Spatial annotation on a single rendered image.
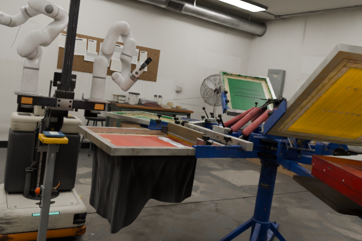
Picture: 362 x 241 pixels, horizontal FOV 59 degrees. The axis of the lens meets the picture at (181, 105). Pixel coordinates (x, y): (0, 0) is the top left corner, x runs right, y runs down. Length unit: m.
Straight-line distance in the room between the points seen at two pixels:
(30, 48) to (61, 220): 1.31
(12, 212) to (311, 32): 5.72
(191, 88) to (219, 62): 0.90
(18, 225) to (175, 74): 4.50
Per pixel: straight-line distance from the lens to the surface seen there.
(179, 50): 6.48
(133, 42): 2.33
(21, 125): 2.81
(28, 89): 2.24
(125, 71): 2.41
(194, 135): 1.97
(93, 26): 5.78
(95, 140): 1.76
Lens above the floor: 1.32
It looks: 4 degrees down
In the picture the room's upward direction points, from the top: 8 degrees clockwise
